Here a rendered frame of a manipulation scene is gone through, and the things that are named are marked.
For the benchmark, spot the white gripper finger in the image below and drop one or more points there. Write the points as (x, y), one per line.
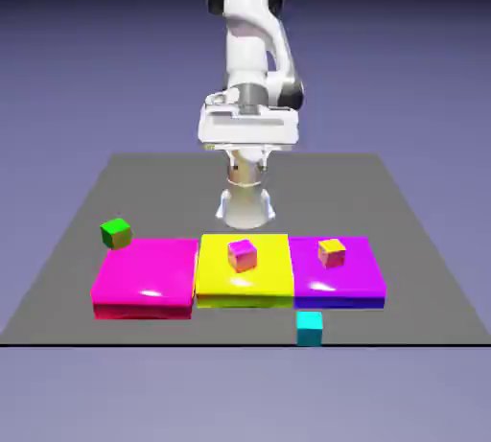
(264, 161)
(232, 161)

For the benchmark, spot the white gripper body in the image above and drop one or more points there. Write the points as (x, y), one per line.
(249, 131)

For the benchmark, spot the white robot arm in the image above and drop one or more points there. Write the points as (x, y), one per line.
(245, 20)

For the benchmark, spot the small magenta cube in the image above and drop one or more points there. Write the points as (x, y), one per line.
(242, 256)

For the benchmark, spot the small orange cube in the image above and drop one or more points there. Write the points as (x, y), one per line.
(332, 253)

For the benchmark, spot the small green cube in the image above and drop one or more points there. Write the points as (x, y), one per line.
(115, 233)

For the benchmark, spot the small cyan cube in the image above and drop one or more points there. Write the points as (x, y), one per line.
(309, 329)

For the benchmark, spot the large yellow box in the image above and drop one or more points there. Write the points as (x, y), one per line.
(268, 269)

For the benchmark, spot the large pink box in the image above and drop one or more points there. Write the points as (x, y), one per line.
(149, 277)

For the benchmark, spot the large purple box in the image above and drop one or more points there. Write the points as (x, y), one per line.
(356, 281)

